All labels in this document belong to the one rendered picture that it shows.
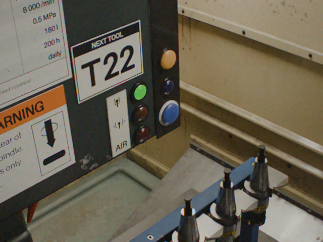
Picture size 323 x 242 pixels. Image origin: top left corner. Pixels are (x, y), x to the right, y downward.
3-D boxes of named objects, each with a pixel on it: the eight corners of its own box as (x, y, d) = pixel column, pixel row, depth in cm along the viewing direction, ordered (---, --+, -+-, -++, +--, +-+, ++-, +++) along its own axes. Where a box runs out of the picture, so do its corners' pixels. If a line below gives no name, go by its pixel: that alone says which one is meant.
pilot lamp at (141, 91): (148, 97, 67) (147, 81, 66) (135, 104, 66) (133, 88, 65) (145, 95, 68) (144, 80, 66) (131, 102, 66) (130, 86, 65)
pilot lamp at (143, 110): (149, 118, 69) (149, 104, 68) (137, 125, 68) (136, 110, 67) (146, 117, 69) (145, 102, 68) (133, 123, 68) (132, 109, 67)
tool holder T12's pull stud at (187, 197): (188, 207, 101) (188, 193, 99) (194, 212, 100) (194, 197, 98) (181, 211, 100) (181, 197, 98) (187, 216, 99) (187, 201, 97)
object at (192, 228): (189, 226, 106) (189, 200, 102) (204, 238, 103) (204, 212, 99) (172, 236, 104) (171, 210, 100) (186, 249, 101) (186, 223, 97)
